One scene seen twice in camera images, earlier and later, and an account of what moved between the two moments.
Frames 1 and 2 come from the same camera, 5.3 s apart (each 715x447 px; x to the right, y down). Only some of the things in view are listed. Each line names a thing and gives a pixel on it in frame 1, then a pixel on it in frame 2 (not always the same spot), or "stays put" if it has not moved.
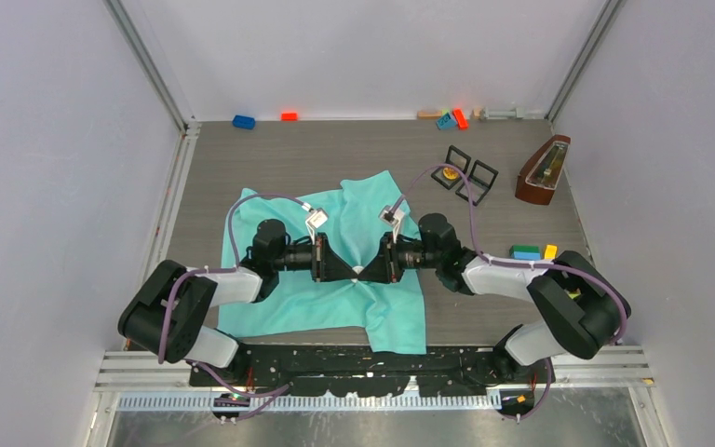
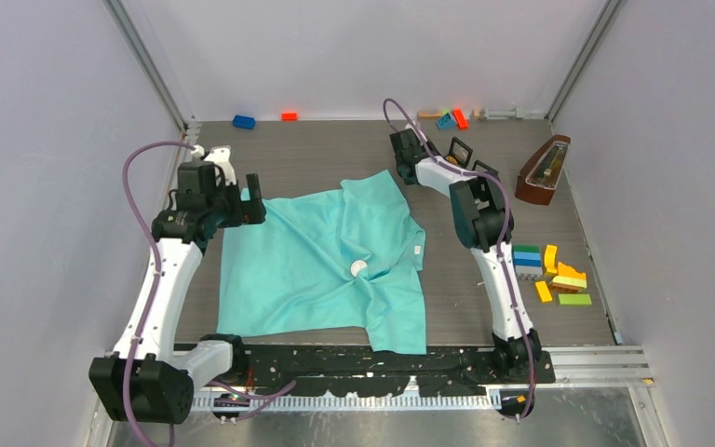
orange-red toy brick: x=460 y=118 stays put
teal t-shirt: x=352 y=219 stays put
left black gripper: x=326 y=264 → x=248 y=211
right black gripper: x=386 y=266 → x=433 y=148
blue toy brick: x=243 y=122 stays put
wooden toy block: x=428 y=115 stays put
